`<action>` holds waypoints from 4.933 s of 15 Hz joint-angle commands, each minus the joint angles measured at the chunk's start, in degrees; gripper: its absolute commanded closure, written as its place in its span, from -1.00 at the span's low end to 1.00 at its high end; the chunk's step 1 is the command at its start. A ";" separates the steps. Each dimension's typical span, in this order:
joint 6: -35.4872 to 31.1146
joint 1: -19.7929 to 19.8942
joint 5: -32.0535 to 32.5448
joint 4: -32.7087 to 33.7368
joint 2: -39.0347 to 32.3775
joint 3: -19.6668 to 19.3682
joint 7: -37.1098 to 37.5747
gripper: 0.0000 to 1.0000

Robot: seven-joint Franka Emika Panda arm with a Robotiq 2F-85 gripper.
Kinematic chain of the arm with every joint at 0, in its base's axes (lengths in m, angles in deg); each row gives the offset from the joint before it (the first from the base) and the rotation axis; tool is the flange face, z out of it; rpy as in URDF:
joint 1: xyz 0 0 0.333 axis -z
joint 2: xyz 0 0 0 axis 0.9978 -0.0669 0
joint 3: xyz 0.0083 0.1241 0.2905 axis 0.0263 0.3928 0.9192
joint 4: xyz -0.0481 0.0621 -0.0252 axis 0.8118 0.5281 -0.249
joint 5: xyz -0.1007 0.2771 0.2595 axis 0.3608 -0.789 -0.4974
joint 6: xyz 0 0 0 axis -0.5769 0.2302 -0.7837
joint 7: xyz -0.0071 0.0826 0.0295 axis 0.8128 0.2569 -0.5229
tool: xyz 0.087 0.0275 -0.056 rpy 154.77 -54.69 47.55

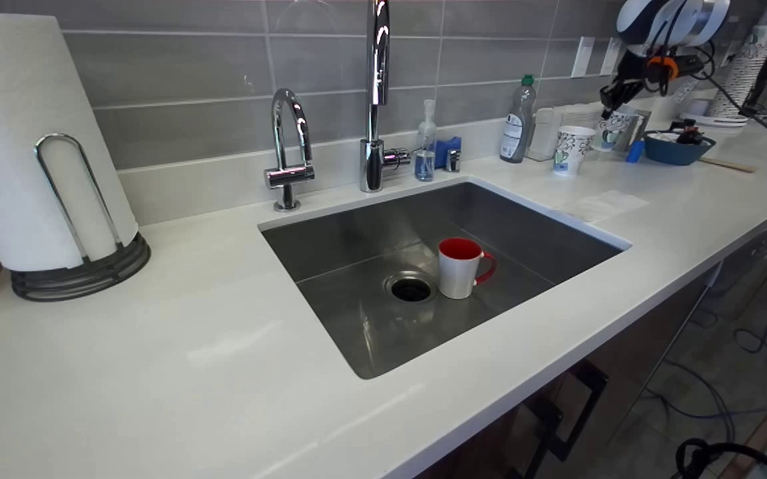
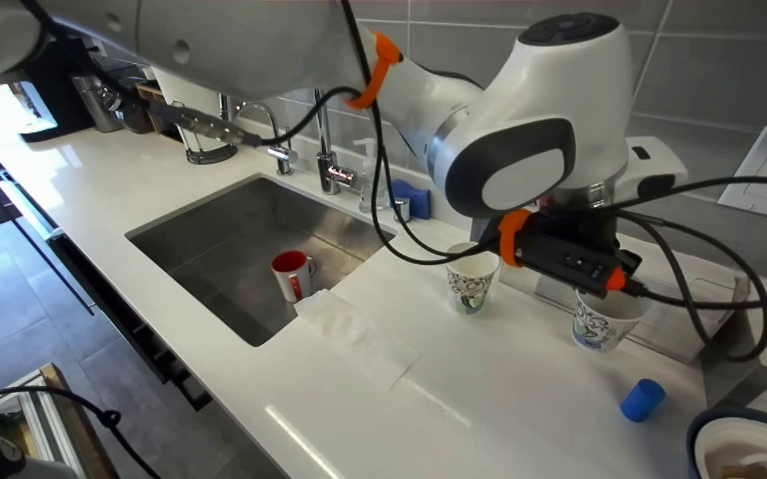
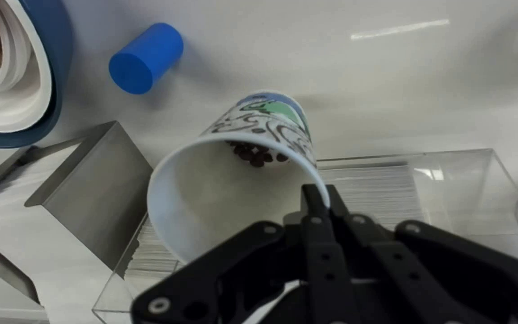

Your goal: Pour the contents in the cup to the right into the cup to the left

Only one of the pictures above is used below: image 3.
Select blue bowl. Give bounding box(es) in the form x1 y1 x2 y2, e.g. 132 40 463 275
0 0 75 149

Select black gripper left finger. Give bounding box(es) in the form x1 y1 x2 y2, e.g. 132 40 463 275
129 182 357 324

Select dark coffee beans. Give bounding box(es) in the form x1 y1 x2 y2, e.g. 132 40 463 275
224 140 291 169

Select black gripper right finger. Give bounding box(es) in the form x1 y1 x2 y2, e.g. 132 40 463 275
328 191 518 324

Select patterned paper cup with beans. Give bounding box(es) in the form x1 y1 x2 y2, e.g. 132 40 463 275
145 88 332 263

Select blue cylinder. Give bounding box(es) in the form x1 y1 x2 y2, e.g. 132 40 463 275
105 22 186 97

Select grey metal block holder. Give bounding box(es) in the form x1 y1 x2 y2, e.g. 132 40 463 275
23 119 154 279

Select clear acrylic box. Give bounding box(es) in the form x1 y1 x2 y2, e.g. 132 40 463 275
89 148 518 324

